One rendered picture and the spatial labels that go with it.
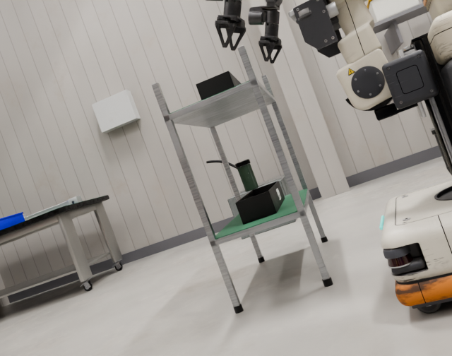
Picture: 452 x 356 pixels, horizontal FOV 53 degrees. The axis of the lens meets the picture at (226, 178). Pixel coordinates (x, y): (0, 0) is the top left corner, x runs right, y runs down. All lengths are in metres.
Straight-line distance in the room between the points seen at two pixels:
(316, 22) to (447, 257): 0.83
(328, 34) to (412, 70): 0.30
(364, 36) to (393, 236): 0.64
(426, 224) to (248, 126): 3.94
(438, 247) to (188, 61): 4.38
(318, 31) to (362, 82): 0.22
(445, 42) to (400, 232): 0.54
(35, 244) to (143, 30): 3.06
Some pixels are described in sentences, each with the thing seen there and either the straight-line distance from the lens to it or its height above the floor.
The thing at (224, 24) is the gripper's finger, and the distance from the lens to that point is 1.51.
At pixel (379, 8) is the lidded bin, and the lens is 4.68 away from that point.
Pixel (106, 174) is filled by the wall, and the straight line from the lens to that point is 5.76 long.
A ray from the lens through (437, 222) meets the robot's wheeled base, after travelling 1.42.
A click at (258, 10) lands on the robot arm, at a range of 2.00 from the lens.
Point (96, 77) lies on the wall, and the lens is 5.84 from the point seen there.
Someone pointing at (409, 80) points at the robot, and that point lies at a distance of 1.47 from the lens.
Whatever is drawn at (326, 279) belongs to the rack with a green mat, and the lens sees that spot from 2.04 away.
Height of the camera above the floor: 0.60
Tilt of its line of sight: level
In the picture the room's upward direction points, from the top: 20 degrees counter-clockwise
